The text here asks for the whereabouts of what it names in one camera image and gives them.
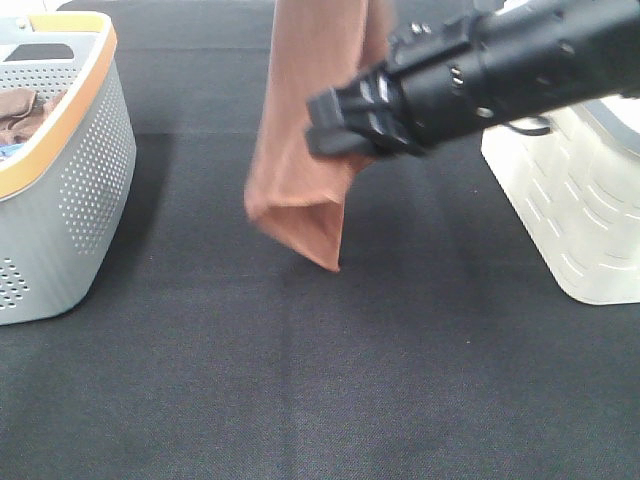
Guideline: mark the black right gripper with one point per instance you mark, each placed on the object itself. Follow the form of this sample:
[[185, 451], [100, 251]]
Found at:
[[364, 117]]

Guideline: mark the orange-brown towel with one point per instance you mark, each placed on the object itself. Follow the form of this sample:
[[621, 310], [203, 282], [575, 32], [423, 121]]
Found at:
[[289, 195]]

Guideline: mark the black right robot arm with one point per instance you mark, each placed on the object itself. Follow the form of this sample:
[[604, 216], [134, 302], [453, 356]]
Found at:
[[488, 67]]

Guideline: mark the brown towel in basket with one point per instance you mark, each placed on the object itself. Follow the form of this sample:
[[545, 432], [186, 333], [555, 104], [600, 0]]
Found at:
[[23, 112]]

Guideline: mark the white storage box with lid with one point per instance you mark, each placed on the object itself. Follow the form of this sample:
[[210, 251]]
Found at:
[[576, 190]]

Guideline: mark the black table cloth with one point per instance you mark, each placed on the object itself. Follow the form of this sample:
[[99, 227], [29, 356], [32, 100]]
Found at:
[[443, 349]]

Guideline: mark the grey perforated laundry basket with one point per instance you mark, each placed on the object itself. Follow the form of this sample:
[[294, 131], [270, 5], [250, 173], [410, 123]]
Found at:
[[63, 192]]

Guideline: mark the blue cloth in basket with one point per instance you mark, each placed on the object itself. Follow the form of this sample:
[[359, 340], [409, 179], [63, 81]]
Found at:
[[6, 151]]

